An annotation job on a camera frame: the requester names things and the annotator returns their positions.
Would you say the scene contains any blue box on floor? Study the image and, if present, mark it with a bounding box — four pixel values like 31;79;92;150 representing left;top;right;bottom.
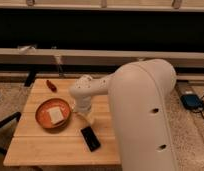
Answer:
181;94;202;110

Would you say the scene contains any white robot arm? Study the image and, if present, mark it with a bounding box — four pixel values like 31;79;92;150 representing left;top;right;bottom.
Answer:
69;59;178;171

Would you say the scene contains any white square sponge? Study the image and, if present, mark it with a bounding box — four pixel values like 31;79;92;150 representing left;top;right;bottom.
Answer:
48;107;64;124

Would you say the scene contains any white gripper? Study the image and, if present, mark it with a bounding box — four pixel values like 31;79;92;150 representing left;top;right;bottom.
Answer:
74;96;95;125

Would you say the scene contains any orange round plate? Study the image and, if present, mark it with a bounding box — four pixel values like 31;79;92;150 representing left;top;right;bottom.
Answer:
35;98;71;129

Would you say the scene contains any black eraser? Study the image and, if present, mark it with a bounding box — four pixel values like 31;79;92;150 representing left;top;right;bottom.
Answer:
81;126;101;152

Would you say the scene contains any black chair leg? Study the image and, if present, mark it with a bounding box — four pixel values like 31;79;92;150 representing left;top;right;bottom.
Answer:
0;112;21;128

